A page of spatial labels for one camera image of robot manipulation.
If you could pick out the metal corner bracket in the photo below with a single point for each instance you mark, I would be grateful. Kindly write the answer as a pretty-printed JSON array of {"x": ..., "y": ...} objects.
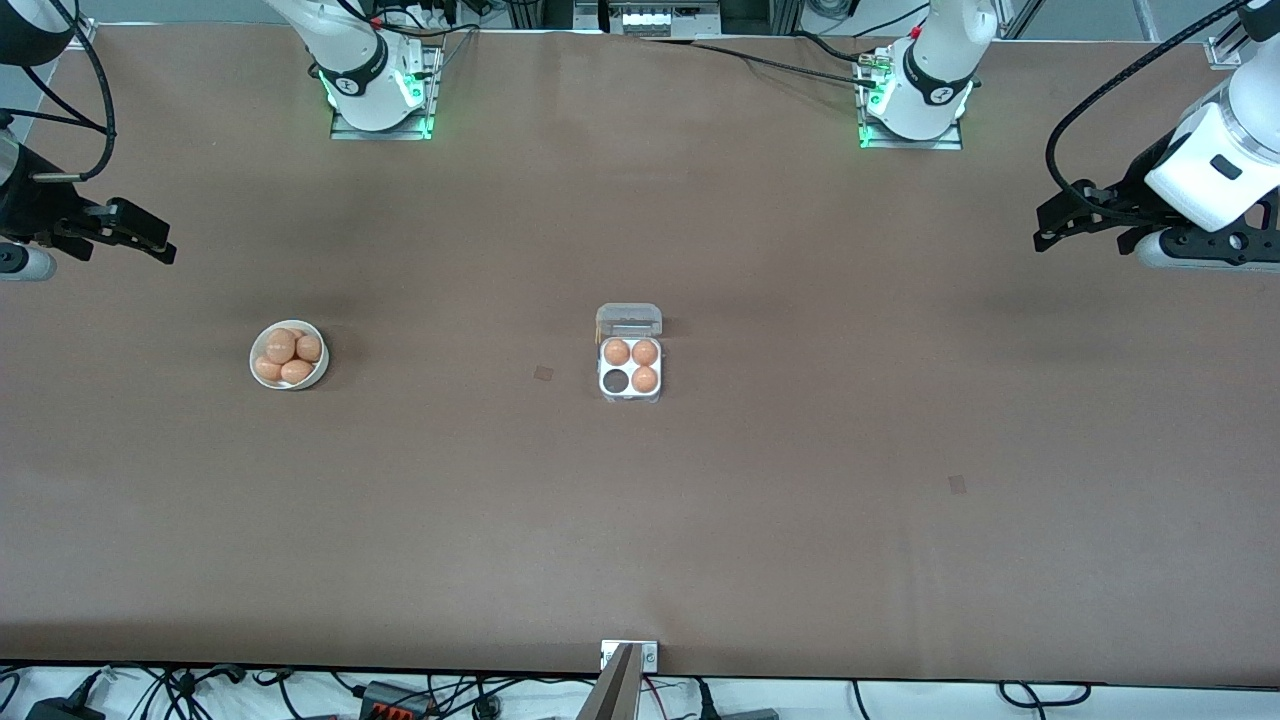
[
  {"x": 80, "y": 32},
  {"x": 1225, "y": 52}
]

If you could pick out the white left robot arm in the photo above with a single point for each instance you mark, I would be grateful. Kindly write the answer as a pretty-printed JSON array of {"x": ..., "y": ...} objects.
[{"x": 930, "y": 90}]

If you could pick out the grey electronics rack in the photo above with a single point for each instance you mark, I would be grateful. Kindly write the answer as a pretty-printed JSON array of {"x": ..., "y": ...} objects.
[{"x": 650, "y": 18}]

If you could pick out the grey camera pole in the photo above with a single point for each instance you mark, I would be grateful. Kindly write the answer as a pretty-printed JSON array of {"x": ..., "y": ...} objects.
[{"x": 612, "y": 690}]

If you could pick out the black power adapter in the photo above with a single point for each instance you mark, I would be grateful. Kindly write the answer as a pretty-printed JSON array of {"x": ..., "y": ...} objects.
[{"x": 65, "y": 710}]

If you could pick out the clear plastic egg box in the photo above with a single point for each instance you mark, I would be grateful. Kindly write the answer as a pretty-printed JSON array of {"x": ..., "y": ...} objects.
[{"x": 630, "y": 322}]

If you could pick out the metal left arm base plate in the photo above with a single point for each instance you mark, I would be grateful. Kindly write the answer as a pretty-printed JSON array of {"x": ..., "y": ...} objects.
[{"x": 955, "y": 140}]

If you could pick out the small metal edge bracket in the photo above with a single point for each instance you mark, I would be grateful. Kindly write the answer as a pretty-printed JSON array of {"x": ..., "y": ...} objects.
[{"x": 650, "y": 655}]

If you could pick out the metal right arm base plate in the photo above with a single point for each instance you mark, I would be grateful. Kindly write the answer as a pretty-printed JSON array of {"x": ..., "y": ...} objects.
[{"x": 425, "y": 125}]

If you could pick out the white round bowl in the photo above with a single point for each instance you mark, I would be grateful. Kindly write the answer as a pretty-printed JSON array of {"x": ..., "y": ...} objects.
[{"x": 320, "y": 375}]

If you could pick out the brown egg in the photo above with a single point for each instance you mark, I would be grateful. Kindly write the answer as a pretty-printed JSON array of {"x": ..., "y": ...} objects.
[
  {"x": 297, "y": 373},
  {"x": 645, "y": 378},
  {"x": 310, "y": 348},
  {"x": 279, "y": 345},
  {"x": 617, "y": 351},
  {"x": 645, "y": 351},
  {"x": 267, "y": 369}
]

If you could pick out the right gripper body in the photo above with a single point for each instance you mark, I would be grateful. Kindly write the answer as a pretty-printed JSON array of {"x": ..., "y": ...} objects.
[{"x": 30, "y": 205}]

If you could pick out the black orange power strip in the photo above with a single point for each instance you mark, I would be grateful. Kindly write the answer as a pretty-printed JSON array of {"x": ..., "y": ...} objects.
[{"x": 398, "y": 702}]

